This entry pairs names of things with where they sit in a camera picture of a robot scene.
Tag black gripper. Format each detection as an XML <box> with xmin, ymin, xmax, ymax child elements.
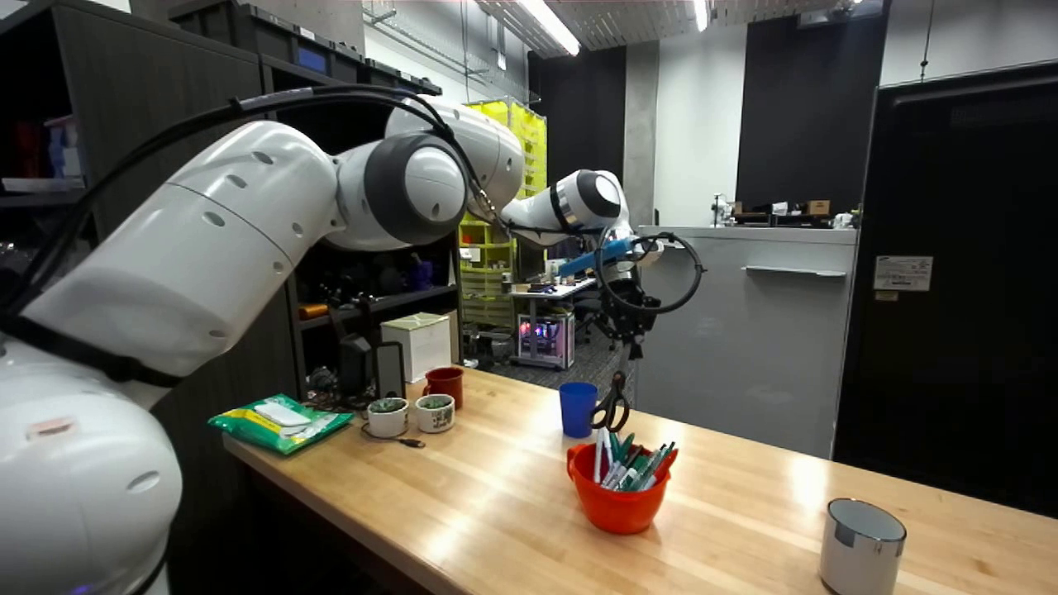
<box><xmin>599</xmin><ymin>256</ymin><xmax>673</xmax><ymax>380</ymax></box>

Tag black handled scissors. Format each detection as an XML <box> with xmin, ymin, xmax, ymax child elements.
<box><xmin>588</xmin><ymin>342</ymin><xmax>634</xmax><ymax>437</ymax></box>

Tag blue plastic cup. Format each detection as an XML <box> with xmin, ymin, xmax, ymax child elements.
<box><xmin>555</xmin><ymin>380</ymin><xmax>603</xmax><ymax>439</ymax></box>

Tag teal marker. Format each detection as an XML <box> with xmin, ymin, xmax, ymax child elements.
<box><xmin>643</xmin><ymin>437</ymin><xmax>679</xmax><ymax>493</ymax></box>

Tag red bowl with markers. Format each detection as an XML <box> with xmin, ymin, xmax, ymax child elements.
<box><xmin>562</xmin><ymin>439</ymin><xmax>679</xmax><ymax>540</ymax></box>

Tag red cup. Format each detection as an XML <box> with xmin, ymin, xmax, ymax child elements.
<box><xmin>423</xmin><ymin>363</ymin><xmax>465</xmax><ymax>415</ymax></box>

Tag white cardboard box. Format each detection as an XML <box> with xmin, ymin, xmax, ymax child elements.
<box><xmin>378</xmin><ymin>310</ymin><xmax>456</xmax><ymax>390</ymax></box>

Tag black speaker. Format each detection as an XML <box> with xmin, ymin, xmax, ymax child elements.
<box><xmin>333</xmin><ymin>334</ymin><xmax>380</xmax><ymax>406</ymax></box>
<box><xmin>374</xmin><ymin>342</ymin><xmax>409</xmax><ymax>399</ymax></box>

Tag yellow storage bins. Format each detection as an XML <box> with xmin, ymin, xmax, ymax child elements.
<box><xmin>454</xmin><ymin>96</ymin><xmax>554</xmax><ymax>334</ymax></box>

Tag white cabinet label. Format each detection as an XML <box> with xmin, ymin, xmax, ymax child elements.
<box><xmin>871</xmin><ymin>253</ymin><xmax>937</xmax><ymax>293</ymax></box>

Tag white metal can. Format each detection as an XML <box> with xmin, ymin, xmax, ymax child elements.
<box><xmin>817</xmin><ymin>493</ymin><xmax>911</xmax><ymax>595</ymax></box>

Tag tall black cabinet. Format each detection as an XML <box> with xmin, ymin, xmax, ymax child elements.
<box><xmin>835</xmin><ymin>61</ymin><xmax>1058</xmax><ymax>523</ymax></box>

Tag green wipes package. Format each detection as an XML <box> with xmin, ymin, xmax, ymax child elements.
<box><xmin>210</xmin><ymin>394</ymin><xmax>357</xmax><ymax>459</ymax></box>

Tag black shelving unit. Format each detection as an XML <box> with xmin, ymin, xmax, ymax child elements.
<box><xmin>0</xmin><ymin>0</ymin><xmax>463</xmax><ymax>406</ymax></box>

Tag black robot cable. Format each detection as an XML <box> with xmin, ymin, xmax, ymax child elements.
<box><xmin>0</xmin><ymin>83</ymin><xmax>712</xmax><ymax>334</ymax></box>

